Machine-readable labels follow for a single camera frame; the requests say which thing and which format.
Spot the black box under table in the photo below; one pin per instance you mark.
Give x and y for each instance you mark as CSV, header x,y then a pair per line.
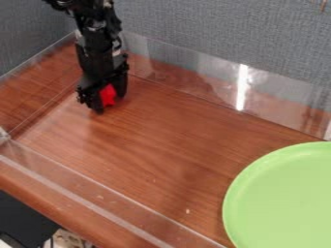
x,y
23,224

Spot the green plate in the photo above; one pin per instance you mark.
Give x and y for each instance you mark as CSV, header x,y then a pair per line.
x,y
278,201

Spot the white power strip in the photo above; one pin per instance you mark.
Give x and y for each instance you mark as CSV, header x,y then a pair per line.
x,y
67,239

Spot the red plastic block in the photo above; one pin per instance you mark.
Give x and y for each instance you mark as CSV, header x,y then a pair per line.
x,y
108,95

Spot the clear acrylic barrier wall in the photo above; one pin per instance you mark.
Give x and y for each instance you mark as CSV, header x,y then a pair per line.
x,y
135,177

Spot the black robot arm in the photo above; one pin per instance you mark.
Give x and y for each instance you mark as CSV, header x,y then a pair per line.
x,y
95,17

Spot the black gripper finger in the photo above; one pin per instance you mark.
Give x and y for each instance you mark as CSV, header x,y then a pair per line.
x,y
94,100
121,83

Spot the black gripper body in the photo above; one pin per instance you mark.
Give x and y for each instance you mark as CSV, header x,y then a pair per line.
x,y
100,60

